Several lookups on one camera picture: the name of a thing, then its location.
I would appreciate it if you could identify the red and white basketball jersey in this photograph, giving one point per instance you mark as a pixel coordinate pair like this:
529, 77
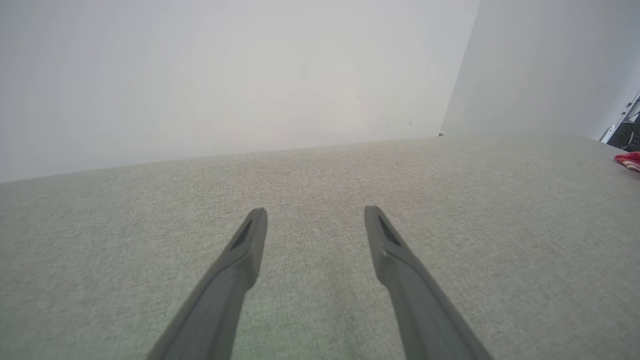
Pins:
630, 160

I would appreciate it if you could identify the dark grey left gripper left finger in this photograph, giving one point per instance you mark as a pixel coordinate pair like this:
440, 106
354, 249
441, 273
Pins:
220, 300

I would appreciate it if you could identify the metal rack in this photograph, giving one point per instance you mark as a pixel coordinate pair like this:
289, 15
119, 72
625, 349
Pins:
627, 127

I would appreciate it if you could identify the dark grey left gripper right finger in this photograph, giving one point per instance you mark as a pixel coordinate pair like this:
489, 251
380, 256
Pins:
425, 310

